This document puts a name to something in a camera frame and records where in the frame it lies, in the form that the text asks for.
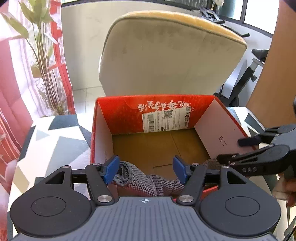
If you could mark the red patterned curtain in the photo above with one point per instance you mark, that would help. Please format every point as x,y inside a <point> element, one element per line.
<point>16,122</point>

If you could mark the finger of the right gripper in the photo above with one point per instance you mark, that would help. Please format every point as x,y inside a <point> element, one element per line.
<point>280,135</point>
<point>266,161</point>

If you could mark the brown wooden panel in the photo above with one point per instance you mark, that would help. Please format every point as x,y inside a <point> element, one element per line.
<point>274,94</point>

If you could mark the person's right hand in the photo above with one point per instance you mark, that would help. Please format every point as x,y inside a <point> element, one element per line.
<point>285,190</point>

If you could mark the red strawberry cardboard box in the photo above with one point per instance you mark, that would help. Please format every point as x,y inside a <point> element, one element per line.
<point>149,130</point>

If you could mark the geometric patterned table cloth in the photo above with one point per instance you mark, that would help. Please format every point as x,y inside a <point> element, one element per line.
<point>52,142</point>

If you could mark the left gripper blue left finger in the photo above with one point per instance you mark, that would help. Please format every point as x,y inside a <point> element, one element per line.
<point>99,176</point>

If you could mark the grey knitted cloth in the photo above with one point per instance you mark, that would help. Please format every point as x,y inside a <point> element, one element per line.
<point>131,181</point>

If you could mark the beige yellow-edged armchair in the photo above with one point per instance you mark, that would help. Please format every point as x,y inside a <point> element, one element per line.
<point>164,52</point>

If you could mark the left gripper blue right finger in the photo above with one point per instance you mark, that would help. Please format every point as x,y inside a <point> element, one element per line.
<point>192,177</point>

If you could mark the tall green potted plant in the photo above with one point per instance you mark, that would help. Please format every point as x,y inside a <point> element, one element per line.
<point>33,31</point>

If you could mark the black exercise bike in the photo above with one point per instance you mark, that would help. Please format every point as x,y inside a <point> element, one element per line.
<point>209,12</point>

